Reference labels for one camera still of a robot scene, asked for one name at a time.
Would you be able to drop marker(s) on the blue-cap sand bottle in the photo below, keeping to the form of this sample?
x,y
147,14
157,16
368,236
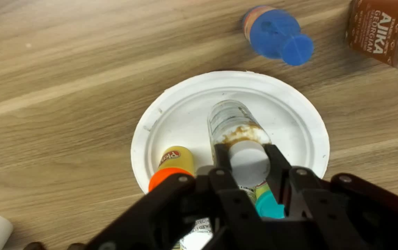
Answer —
x,y
273,32

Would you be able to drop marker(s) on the stained white-cap bottle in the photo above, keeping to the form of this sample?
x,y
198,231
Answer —
x,y
239,129

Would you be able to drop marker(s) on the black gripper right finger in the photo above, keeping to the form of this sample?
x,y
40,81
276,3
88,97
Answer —
x,y
357,217

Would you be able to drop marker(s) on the teal-lid play-doh can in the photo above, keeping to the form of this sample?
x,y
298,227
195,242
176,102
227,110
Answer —
x,y
269,206

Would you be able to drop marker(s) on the orange-lid play-doh can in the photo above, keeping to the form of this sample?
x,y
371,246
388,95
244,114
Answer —
x,y
176,161

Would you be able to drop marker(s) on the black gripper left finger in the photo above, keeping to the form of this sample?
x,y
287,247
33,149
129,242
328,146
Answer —
x,y
172,217

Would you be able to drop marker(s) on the white paper plate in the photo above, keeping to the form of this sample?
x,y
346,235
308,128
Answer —
x,y
180,116

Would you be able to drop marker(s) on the red-lid spice jar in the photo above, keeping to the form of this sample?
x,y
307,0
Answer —
x,y
385,32

